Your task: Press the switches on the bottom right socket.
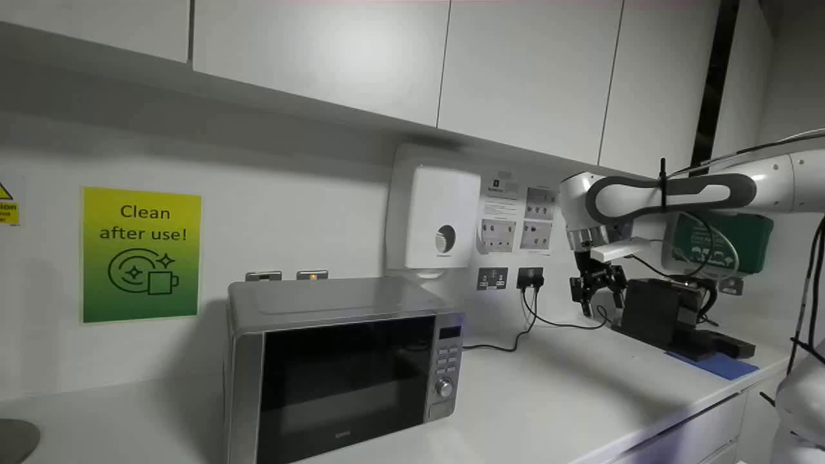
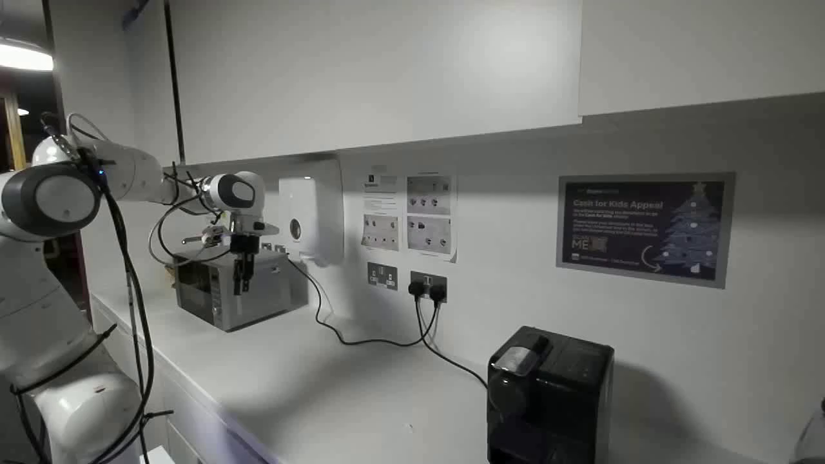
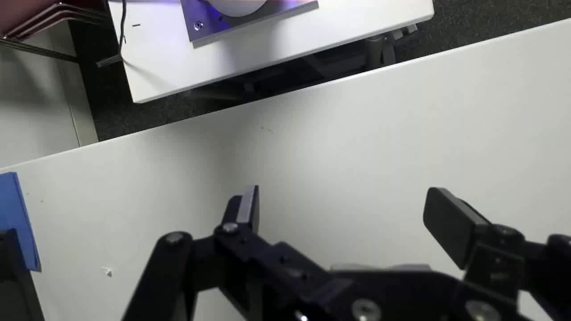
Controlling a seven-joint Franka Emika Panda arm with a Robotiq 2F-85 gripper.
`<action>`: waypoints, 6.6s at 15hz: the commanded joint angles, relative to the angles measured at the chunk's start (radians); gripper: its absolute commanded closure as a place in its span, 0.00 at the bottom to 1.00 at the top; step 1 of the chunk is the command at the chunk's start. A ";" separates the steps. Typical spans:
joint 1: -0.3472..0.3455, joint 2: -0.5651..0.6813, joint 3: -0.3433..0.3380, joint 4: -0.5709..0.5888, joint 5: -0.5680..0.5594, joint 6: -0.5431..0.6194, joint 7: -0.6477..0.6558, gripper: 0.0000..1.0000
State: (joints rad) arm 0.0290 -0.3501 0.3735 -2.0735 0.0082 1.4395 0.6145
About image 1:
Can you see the white paper towel dispenser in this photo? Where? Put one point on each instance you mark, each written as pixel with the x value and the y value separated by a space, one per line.
pixel 439 220

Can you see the yellow warning sticker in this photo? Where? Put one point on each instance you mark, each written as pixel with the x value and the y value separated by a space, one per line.
pixel 8 207

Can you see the white wall cabinet door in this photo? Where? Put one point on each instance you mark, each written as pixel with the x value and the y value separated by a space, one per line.
pixel 741 77
pixel 326 51
pixel 658 79
pixel 530 73
pixel 94 20

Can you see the steel double socket with plugs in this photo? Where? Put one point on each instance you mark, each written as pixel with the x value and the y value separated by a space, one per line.
pixel 533 271

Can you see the green clean after use sign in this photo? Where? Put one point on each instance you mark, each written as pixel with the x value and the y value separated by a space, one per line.
pixel 142 256

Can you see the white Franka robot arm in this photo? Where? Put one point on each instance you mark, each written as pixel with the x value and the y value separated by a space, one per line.
pixel 778 179

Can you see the black mains plug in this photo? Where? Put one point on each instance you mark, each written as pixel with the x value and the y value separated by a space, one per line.
pixel 537 280
pixel 524 284

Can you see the instruction sheet with photos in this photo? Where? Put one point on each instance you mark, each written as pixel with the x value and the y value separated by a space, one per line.
pixel 539 220

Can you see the instruction sheet with header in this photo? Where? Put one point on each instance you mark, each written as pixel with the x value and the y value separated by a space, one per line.
pixel 502 215

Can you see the black coffee machine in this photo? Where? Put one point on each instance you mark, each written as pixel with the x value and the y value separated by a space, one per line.
pixel 654 309

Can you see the dark round plate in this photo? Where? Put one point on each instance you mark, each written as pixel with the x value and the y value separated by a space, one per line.
pixel 16 438

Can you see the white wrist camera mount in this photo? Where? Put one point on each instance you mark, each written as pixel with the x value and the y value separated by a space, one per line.
pixel 619 250

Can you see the blue cloth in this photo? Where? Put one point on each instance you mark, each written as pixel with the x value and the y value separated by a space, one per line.
pixel 718 364

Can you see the small steel wall plate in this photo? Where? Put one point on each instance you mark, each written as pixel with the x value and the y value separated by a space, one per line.
pixel 730 284

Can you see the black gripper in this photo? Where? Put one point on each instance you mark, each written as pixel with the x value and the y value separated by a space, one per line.
pixel 602 279

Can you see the silver microwave oven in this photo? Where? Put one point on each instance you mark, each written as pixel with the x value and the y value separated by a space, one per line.
pixel 343 377

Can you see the empty steel double socket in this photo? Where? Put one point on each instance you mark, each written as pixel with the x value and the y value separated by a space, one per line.
pixel 494 279

